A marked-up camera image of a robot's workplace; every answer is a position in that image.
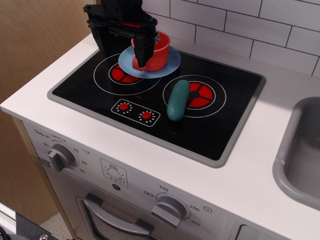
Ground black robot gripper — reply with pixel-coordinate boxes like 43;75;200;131
83;0;158;68

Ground red plastic cup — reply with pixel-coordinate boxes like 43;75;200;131
132;31;171;71

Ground blue plastic plate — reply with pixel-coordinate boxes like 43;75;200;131
118;46;181;79

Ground red left stove button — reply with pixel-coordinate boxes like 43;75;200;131
119;102;129;112

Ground red stove button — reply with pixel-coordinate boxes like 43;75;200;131
141;111;152;121
119;102;129;112

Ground red right stove button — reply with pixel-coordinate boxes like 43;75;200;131
141;111;152;121

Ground green toy cucumber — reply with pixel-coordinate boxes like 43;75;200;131
166;79;190;122

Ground black toy stovetop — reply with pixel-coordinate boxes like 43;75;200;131
47;36;266;168

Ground grey timer knob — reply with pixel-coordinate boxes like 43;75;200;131
48;144;75;172

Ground grey temperature knob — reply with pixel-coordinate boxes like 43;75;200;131
151;194;187;229

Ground black equipment base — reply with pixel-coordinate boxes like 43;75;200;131
0;212;59;240

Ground grey toy sink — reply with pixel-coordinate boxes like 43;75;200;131
272;97;320;210

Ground grey oven door handle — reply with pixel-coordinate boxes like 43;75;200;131
83;193;154;238

